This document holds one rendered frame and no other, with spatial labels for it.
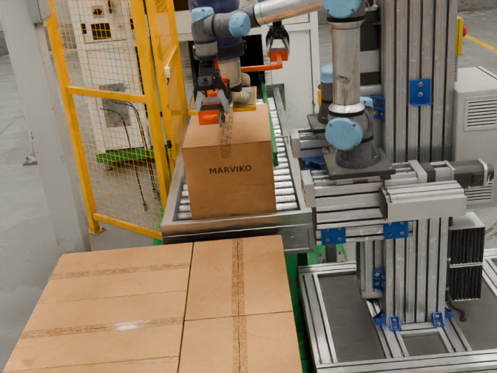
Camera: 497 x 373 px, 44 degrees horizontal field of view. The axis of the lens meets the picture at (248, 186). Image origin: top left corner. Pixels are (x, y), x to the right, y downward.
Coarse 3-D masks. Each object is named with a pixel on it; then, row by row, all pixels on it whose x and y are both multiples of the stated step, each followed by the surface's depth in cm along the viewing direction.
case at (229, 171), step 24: (192, 120) 314; (240, 120) 307; (264, 120) 303; (192, 144) 280; (216, 144) 277; (240, 144) 276; (264, 144) 276; (192, 168) 281; (216, 168) 281; (240, 168) 281; (264, 168) 281; (192, 192) 286; (216, 192) 286; (240, 192) 286; (264, 192) 286; (192, 216) 290; (216, 216) 290
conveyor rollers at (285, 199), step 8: (232, 104) 481; (272, 104) 472; (272, 112) 455; (272, 120) 438; (280, 144) 389; (280, 152) 374; (280, 160) 364; (280, 168) 356; (280, 176) 340; (288, 176) 340; (184, 184) 342; (280, 184) 331; (288, 184) 331; (184, 192) 332; (280, 192) 323; (288, 192) 323; (184, 200) 324; (280, 200) 314; (288, 200) 314; (184, 208) 315; (280, 208) 306; (288, 208) 306; (296, 208) 306; (184, 216) 307
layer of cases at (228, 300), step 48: (240, 240) 278; (48, 288) 255; (96, 288) 252; (144, 288) 248; (192, 288) 245; (240, 288) 242; (288, 288) 239; (48, 336) 224; (96, 336) 222; (144, 336) 219; (192, 336) 217; (240, 336) 214; (288, 336) 212
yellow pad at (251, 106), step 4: (252, 88) 285; (256, 88) 288; (252, 92) 280; (256, 92) 282; (252, 96) 273; (256, 96) 276; (252, 100) 268; (256, 100) 270; (236, 104) 263; (240, 104) 263; (244, 104) 263; (248, 104) 263; (252, 104) 263; (256, 104) 265; (232, 108) 262; (236, 108) 261; (240, 108) 261; (244, 108) 261; (248, 108) 261; (252, 108) 261; (256, 108) 261
